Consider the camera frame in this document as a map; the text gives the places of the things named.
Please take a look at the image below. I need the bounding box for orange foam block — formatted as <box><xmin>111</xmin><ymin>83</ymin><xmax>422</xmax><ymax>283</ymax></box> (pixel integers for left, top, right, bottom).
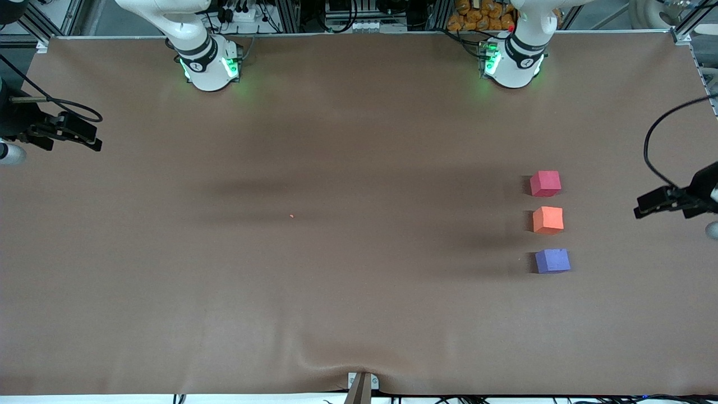
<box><xmin>532</xmin><ymin>206</ymin><xmax>564</xmax><ymax>234</ymax></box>

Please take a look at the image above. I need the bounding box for red foam block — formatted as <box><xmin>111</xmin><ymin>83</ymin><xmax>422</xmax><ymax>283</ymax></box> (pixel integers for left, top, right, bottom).
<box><xmin>530</xmin><ymin>171</ymin><xmax>561</xmax><ymax>198</ymax></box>

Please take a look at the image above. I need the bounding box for blue foam block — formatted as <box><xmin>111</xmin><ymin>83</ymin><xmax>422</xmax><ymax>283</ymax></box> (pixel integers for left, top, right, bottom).
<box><xmin>534</xmin><ymin>249</ymin><xmax>571</xmax><ymax>274</ymax></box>

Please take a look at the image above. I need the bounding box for white power strip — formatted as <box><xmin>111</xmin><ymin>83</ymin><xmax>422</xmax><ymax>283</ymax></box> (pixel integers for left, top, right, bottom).
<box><xmin>222</xmin><ymin>4</ymin><xmax>264</xmax><ymax>24</ymax></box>

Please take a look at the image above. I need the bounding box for pile of orange packets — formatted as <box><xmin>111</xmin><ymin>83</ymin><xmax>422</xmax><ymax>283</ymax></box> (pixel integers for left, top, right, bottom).
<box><xmin>447</xmin><ymin>0</ymin><xmax>517</xmax><ymax>33</ymax></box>

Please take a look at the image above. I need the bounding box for brown table mat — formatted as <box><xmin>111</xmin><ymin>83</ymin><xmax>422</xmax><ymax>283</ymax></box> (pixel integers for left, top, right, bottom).
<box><xmin>0</xmin><ymin>31</ymin><xmax>718</xmax><ymax>396</ymax></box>

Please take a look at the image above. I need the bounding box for white connector block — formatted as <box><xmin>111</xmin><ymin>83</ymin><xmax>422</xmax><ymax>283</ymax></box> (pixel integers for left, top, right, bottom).
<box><xmin>324</xmin><ymin>20</ymin><xmax>389</xmax><ymax>33</ymax></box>

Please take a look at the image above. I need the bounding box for brown bar under clamp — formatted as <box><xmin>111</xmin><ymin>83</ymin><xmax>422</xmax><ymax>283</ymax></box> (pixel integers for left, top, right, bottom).
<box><xmin>343</xmin><ymin>374</ymin><xmax>373</xmax><ymax>404</ymax></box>

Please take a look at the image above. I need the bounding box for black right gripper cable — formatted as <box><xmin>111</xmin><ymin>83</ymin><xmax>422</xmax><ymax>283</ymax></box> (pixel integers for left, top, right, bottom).
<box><xmin>0</xmin><ymin>53</ymin><xmax>104</xmax><ymax>123</ymax></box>

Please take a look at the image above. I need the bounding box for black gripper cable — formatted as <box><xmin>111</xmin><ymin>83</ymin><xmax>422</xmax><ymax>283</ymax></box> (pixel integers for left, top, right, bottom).
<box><xmin>0</xmin><ymin>53</ymin><xmax>104</xmax><ymax>123</ymax></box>
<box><xmin>643</xmin><ymin>94</ymin><xmax>718</xmax><ymax>190</ymax></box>

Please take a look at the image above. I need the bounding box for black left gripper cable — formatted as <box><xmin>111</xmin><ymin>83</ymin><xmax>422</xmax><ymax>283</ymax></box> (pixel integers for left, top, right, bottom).
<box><xmin>643</xmin><ymin>94</ymin><xmax>718</xmax><ymax>190</ymax></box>

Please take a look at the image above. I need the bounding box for aluminium frame profile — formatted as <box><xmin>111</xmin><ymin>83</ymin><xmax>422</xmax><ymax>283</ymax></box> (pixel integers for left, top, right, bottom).
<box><xmin>670</xmin><ymin>7</ymin><xmax>718</xmax><ymax>44</ymax></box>
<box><xmin>0</xmin><ymin>10</ymin><xmax>58</xmax><ymax>50</ymax></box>

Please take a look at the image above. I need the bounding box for white corrugated hose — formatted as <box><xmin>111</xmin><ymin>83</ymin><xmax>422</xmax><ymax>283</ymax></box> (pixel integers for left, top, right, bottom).
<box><xmin>628</xmin><ymin>0</ymin><xmax>675</xmax><ymax>30</ymax></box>

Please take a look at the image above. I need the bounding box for metal mat clamp bracket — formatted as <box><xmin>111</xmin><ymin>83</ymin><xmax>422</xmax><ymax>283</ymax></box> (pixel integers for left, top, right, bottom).
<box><xmin>347</xmin><ymin>372</ymin><xmax>380</xmax><ymax>391</ymax></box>

